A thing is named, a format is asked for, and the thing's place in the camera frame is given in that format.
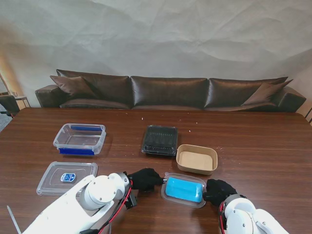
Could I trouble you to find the clear lid with blue insert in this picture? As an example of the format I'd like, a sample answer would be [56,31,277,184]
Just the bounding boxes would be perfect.
[160,172,207,209]

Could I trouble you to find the red black arm cables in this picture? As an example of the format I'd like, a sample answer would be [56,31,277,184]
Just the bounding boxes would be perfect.
[80,179,135,234]
[218,201,227,234]

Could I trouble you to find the dark brown leather sofa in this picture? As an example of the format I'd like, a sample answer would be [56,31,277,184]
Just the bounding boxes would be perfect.
[35,69,307,113]

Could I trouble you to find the small side table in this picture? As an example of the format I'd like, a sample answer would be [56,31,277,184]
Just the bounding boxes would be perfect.
[13,92,31,108]

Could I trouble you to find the clear lid with blue label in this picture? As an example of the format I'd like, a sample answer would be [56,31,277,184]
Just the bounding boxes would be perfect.
[36,161,98,197]

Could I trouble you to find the brown leather cushion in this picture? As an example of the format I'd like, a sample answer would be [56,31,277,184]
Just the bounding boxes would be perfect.
[241,79,294,106]
[50,75,98,99]

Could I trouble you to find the red black right arm cables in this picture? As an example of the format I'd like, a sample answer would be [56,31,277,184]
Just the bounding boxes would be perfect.
[218,201,227,234]

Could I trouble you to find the black office chair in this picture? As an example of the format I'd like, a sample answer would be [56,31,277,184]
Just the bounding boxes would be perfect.
[0,94,20,117]

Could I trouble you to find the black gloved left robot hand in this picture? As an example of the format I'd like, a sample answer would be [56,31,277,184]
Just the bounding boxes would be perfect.
[127,168,168,192]

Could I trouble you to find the red black left arm cables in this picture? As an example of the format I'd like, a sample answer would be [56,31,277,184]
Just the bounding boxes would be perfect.
[80,179,135,234]

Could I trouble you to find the thin clear plastic tray lid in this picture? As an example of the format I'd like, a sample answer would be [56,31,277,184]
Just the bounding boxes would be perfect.
[141,124,178,156]

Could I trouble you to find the kraft paper food container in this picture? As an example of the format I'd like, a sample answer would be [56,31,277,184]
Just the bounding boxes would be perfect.
[175,144,218,176]

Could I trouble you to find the white zip tie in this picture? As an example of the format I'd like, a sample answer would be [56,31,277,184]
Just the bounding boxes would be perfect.
[6,205,22,234]

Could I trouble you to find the clear container with blue clips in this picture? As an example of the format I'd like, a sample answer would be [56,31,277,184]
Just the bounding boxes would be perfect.
[53,123,106,156]

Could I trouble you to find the black ribbed plastic tray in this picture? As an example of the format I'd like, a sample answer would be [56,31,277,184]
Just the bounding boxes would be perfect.
[142,126,177,156]

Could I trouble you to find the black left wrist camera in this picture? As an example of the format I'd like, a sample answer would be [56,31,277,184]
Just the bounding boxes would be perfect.
[124,189,138,209]

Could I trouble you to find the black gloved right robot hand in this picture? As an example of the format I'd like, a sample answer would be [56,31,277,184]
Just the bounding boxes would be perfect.
[202,179,238,208]

